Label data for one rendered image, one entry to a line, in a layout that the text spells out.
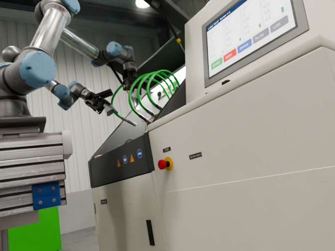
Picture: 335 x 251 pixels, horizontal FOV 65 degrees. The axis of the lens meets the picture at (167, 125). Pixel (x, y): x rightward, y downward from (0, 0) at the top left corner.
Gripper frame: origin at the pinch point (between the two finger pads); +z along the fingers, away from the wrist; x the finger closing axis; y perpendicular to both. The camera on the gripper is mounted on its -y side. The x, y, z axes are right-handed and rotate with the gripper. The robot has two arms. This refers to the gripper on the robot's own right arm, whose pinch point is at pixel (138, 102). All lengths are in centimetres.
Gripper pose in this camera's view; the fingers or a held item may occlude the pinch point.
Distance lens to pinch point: 155.9
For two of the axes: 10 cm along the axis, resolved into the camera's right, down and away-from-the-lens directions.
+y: -7.9, 0.1, -6.1
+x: 5.9, -2.8, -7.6
